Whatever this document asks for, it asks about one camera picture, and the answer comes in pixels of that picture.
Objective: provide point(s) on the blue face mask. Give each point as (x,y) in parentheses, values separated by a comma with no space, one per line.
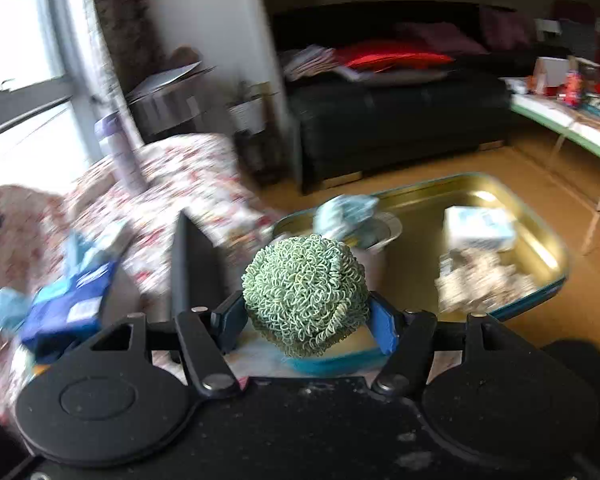
(7,307)

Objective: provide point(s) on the potted plant white pot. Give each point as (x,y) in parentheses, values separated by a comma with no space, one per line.
(247,110)

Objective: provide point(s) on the cream crocheted lace doily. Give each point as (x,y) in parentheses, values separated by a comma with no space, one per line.
(480,280)

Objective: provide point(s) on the teal tin box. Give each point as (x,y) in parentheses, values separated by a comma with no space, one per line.
(480,195)

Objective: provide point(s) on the folded striped blanket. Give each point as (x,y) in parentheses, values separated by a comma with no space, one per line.
(307,62)

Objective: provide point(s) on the blue tissue box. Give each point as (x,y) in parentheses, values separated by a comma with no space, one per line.
(70,305)

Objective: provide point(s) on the red cushion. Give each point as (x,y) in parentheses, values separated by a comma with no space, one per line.
(395,59)

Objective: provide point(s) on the window frame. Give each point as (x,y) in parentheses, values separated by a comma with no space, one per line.
(25,60)

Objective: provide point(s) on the white box on table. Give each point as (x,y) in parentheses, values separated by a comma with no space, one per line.
(550,72)

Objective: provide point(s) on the black leather sofa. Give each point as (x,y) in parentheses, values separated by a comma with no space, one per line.
(405,110)

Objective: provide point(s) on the patterned curtain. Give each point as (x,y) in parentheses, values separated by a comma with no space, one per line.
(120,20)

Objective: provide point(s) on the red can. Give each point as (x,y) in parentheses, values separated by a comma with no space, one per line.
(573,89)

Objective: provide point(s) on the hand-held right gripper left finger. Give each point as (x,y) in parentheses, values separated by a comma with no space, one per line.
(230,322)

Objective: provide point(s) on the purple thermos bottle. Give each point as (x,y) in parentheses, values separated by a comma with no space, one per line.
(117,152)

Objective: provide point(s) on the green crochet scrubber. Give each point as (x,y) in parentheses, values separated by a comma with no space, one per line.
(305,295)

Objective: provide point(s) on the grey cushion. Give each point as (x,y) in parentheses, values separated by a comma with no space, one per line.
(395,76)

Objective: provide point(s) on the side table with cardboard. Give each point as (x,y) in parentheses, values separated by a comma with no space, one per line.
(170,90)

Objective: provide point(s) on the white tissue pack teal label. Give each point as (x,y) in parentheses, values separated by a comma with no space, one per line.
(477,227)

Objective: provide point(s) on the white and green coffee table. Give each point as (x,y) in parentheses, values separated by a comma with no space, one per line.
(570,120)

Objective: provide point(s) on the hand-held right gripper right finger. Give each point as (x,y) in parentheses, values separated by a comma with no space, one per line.
(386,327)

